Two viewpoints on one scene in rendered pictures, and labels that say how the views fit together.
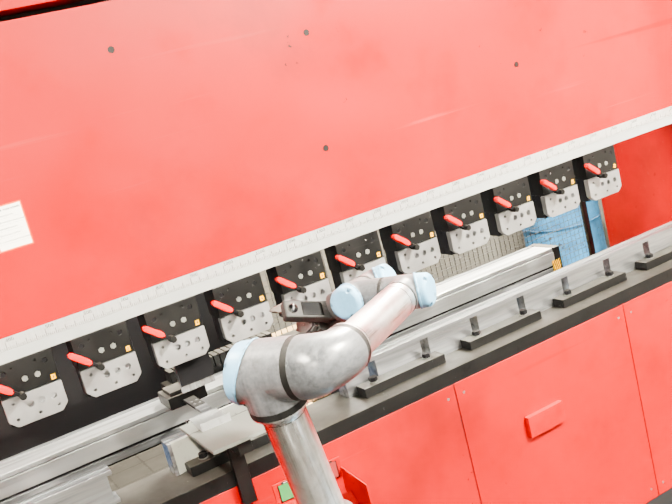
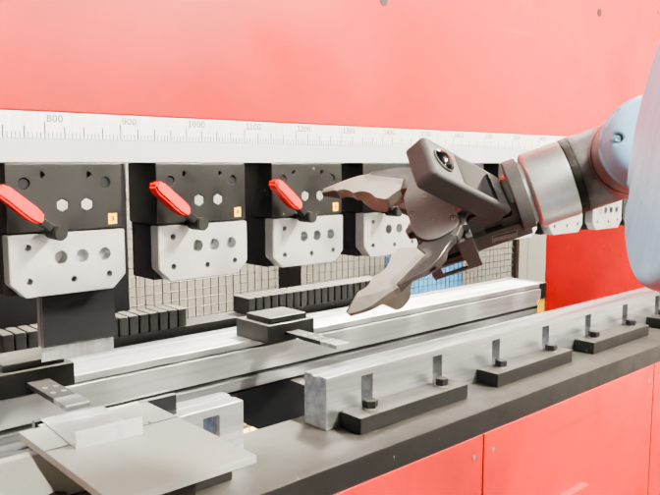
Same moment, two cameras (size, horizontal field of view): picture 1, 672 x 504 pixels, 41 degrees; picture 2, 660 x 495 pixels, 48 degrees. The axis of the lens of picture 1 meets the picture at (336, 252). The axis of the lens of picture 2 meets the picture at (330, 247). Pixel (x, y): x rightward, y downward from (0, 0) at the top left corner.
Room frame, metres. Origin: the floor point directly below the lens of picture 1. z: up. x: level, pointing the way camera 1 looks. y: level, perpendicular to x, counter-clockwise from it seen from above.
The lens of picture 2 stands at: (1.38, 0.41, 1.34)
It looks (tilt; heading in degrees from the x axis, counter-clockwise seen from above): 6 degrees down; 344
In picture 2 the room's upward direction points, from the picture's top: straight up
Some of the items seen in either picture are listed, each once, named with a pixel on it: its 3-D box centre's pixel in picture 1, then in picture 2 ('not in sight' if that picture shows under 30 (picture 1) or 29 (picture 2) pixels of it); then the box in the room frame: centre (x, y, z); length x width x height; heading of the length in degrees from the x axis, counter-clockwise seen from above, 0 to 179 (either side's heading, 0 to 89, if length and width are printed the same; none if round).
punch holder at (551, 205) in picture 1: (552, 189); (592, 195); (3.01, -0.77, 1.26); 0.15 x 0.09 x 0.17; 116
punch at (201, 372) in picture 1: (194, 371); (77, 321); (2.41, 0.46, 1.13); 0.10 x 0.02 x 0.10; 116
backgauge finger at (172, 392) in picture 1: (190, 397); (42, 379); (2.55, 0.53, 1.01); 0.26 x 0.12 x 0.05; 26
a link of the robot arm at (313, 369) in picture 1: (370, 326); not in sight; (1.65, -0.03, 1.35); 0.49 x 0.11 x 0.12; 152
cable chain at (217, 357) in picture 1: (220, 356); (96, 327); (2.86, 0.46, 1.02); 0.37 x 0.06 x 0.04; 116
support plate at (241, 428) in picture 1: (226, 427); (133, 446); (2.28, 0.40, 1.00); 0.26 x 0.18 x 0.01; 26
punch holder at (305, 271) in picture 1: (299, 283); (293, 212); (2.57, 0.13, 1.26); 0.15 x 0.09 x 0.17; 116
